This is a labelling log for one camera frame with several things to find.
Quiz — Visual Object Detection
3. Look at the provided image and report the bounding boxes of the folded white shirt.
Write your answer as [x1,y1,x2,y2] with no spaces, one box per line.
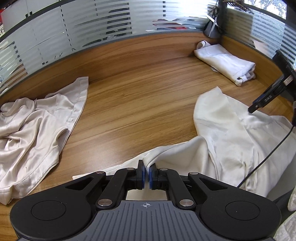
[194,41,256,86]

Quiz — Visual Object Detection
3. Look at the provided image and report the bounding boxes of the black thin cable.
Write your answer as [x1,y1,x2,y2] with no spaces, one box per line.
[236,126,296,188]

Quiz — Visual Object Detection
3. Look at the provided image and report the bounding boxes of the beige garment pile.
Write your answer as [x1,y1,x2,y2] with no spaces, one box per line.
[1,77,89,205]

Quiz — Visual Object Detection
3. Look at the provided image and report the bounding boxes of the dark grey desk object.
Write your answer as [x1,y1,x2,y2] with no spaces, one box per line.
[203,18,223,39]

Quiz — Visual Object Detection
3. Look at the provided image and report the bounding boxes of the cream satin shirt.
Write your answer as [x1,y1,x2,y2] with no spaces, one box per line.
[72,86,296,201]

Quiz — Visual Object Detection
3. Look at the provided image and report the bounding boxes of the frosted glass desk partition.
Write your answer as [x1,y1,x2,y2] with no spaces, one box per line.
[1,1,295,93]

